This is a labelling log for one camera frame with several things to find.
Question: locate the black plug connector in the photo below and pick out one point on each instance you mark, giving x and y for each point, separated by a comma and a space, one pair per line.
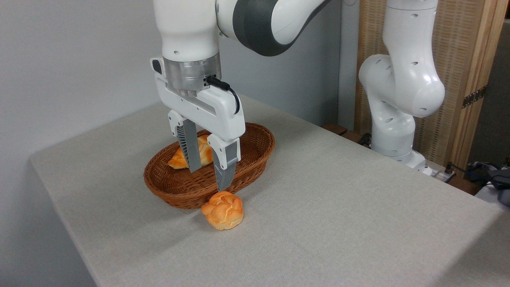
449, 169

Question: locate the wooden rattan folding screen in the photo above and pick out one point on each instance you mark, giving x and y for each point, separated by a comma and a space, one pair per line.
458, 48

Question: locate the brown wicker basket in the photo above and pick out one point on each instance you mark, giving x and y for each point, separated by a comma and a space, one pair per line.
255, 147

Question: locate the dark grey device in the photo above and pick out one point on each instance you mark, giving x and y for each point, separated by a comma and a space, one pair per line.
502, 183

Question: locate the grey tablecloth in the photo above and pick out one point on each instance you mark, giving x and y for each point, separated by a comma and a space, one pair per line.
318, 223

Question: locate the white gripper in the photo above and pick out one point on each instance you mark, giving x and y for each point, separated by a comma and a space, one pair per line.
217, 115

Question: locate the round bread roll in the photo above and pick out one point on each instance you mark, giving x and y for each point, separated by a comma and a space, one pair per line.
223, 211

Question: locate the long braided bread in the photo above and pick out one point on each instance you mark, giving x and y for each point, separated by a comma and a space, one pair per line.
205, 153

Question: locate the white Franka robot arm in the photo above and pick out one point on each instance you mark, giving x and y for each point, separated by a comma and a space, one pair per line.
402, 79

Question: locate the dark metal hinge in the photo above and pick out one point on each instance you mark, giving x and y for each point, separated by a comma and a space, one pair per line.
474, 97

